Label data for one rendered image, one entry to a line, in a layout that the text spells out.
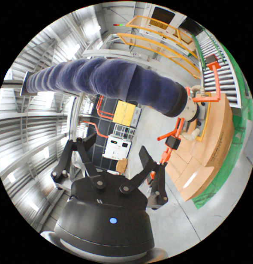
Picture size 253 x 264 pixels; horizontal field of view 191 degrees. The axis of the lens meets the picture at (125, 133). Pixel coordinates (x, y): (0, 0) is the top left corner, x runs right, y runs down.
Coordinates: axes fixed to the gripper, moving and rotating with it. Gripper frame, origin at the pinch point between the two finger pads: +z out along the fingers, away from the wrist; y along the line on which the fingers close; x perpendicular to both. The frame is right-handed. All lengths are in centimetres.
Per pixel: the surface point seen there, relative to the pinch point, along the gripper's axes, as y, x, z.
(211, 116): 64, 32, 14
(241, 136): 158, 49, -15
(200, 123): 43.2, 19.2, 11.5
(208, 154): 64, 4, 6
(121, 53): -45, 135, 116
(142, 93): 4.1, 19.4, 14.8
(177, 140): 34.9, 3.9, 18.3
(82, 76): -24.4, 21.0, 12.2
